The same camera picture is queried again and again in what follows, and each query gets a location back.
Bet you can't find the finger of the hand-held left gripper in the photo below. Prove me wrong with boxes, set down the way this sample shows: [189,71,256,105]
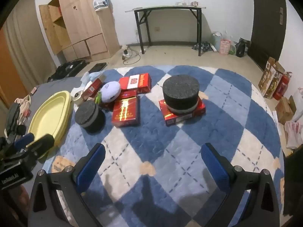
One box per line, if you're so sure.
[5,105,35,148]
[22,134,55,161]

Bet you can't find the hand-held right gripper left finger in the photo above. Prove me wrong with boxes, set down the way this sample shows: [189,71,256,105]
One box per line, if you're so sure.
[28,143,106,227]

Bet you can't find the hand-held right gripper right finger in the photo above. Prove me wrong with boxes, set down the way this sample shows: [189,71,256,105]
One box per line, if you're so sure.
[201,142,283,227]

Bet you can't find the yellow plastic basin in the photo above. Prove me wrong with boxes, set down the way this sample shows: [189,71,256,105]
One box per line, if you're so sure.
[28,90,72,159]

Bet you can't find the small black foam cylinder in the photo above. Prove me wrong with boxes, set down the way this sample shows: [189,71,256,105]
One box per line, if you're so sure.
[75,100,106,133]

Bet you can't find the red carton box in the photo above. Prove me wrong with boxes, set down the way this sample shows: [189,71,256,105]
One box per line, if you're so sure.
[159,97,206,126]
[117,89,138,101]
[119,73,152,93]
[112,96,141,127]

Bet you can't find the beige toy rice cooker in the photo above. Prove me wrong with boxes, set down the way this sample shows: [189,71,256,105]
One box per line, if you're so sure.
[72,87,86,104]

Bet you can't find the red carton with tan end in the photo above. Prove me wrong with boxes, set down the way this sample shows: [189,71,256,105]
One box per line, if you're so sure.
[81,74,106,100]

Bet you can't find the lavender round plush pouch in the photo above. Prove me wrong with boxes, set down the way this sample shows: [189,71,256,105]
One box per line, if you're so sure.
[101,81,122,103]

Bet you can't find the large black foam cylinder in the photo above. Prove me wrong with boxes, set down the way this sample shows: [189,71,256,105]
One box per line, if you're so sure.
[162,75,200,114]

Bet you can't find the beige clothes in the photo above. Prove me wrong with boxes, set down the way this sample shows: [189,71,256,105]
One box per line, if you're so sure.
[14,95,32,123]

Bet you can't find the blue white plaid blanket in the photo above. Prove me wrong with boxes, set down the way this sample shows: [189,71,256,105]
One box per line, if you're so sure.
[44,65,284,227]

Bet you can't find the orange wooden door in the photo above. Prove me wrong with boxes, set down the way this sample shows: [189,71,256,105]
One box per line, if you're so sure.
[0,28,29,104]

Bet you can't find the black flat case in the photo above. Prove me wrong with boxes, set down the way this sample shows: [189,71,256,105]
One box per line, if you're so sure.
[47,60,89,83]

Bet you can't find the light blue cloth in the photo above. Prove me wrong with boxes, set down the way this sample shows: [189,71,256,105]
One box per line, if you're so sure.
[79,72,101,87]

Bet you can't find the white red plastic bag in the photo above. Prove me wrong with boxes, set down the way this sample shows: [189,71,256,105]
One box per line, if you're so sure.
[284,89,303,149]

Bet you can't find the brown cardboard box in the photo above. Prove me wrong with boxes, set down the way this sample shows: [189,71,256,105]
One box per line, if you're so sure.
[275,96,296,124]

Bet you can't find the black flat panel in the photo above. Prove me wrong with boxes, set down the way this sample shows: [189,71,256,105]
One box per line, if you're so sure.
[89,63,107,74]

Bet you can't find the beige curtain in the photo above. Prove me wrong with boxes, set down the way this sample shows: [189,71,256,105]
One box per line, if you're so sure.
[2,0,56,86]

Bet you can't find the printed cardboard box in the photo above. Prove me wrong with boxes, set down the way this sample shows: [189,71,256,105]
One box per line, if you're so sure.
[258,57,286,99]

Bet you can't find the red fire extinguisher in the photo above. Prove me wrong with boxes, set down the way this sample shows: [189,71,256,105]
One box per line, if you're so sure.
[273,72,293,101]

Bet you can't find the white power strip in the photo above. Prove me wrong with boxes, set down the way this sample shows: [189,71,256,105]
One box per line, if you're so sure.
[121,48,133,61]

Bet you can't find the dark plaid cloth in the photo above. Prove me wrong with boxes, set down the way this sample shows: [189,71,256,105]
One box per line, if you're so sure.
[192,41,213,52]

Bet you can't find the pink shopping bag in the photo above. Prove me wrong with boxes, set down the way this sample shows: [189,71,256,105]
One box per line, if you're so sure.
[219,38,232,55]

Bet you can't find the black bag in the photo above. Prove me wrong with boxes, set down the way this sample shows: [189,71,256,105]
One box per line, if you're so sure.
[236,38,251,58]

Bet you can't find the wooden wardrobe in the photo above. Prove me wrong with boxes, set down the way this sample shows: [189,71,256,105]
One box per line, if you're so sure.
[38,0,121,62]

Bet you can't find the black door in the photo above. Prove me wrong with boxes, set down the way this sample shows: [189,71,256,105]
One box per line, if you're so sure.
[247,0,287,71]

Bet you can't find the black folding table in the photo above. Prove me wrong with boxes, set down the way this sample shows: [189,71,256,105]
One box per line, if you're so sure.
[125,5,206,57]

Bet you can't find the white cable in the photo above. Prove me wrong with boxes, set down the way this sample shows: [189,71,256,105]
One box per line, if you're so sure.
[123,46,145,65]

